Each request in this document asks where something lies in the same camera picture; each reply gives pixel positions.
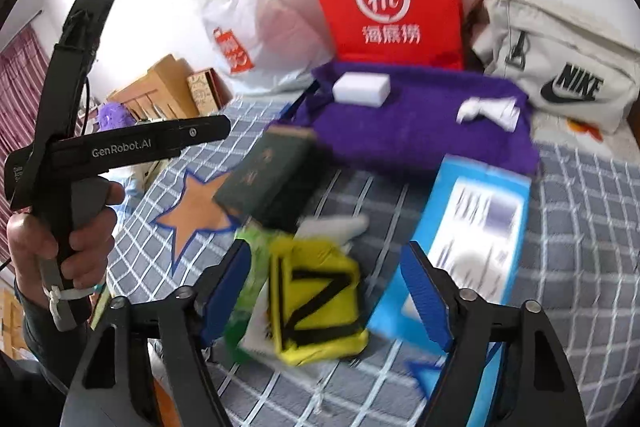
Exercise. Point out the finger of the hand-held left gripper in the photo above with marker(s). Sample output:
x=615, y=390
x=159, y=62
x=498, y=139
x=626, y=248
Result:
x=200, y=129

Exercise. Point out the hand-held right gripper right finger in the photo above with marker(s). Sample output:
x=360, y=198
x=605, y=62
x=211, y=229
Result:
x=425, y=294

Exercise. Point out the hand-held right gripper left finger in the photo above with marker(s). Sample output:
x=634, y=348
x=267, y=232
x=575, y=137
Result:
x=227, y=294

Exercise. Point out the green snack packet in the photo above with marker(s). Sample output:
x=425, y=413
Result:
x=250, y=267

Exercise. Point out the white glove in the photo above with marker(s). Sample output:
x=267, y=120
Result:
x=335, y=229

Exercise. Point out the person's left forearm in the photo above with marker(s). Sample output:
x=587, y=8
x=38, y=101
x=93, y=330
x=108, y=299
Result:
x=40, y=327

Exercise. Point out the person's left hand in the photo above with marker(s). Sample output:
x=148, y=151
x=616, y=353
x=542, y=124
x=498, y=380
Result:
x=92, y=232

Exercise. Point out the patterned gift box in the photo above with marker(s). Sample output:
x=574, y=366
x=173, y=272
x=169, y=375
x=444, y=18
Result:
x=205, y=92

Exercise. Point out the red striped curtain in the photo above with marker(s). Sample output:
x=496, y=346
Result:
x=17, y=97

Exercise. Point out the purple fluffy toy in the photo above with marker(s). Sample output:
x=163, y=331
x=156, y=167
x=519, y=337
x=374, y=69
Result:
x=115, y=117

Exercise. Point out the dark green book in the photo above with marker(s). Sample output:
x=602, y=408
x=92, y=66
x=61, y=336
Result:
x=265, y=177

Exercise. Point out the blue cardboard box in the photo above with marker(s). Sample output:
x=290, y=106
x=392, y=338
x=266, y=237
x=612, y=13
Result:
x=475, y=217

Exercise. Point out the plaid star bed sheet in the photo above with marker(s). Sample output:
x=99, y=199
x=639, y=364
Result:
x=350, y=192

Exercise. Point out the white plastic shopping bag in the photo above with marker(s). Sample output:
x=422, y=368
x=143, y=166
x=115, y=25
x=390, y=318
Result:
x=240, y=7

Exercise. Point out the purple towel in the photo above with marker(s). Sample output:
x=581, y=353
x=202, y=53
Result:
x=415, y=132

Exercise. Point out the white sponge block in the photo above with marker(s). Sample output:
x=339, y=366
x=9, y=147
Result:
x=361, y=88

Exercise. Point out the white crumpled paper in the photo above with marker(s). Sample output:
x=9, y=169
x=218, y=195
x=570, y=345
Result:
x=492, y=109

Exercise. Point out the beige sling bag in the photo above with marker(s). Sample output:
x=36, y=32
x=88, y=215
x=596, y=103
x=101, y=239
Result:
x=565, y=47

